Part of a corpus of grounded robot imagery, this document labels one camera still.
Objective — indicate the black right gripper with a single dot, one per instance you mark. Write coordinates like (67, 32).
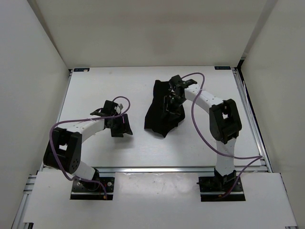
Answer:
(167, 107)

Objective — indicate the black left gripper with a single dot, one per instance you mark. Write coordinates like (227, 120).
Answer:
(124, 127)

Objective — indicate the black skirt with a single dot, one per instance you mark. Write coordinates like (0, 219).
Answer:
(157, 118)

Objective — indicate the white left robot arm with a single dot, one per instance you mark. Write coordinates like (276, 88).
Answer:
(63, 151)

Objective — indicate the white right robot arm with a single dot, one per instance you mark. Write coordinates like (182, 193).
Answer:
(224, 125)

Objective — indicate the blue right corner label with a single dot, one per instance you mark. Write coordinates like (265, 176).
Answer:
(222, 68)

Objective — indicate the blue corner label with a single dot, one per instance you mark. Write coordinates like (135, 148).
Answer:
(222, 68)
(81, 69)

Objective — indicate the blue left corner label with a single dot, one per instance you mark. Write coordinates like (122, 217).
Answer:
(81, 69)

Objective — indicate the white front cover board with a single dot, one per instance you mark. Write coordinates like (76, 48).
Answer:
(159, 201)

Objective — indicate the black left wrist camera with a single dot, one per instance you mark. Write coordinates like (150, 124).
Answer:
(110, 108)

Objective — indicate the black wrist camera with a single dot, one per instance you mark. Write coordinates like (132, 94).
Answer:
(177, 82)
(110, 108)

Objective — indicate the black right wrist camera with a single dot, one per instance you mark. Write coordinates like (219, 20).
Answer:
(177, 82)

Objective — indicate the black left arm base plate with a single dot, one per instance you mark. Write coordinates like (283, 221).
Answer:
(92, 191)

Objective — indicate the aluminium left frame rail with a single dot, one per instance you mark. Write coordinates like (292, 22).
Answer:
(56, 93)

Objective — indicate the aluminium frame rail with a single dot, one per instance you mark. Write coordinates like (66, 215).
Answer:
(246, 101)
(56, 93)

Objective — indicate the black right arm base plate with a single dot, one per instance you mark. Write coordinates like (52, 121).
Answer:
(212, 191)

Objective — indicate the aluminium right frame rail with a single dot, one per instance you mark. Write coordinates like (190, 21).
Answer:
(246, 101)

